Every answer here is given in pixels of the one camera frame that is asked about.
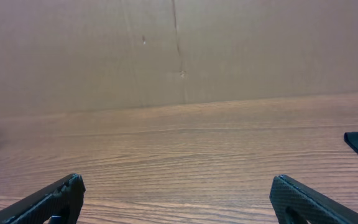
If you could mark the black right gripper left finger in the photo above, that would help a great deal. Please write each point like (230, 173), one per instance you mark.
(59, 202)

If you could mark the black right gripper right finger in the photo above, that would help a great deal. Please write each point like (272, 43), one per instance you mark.
(296, 203)

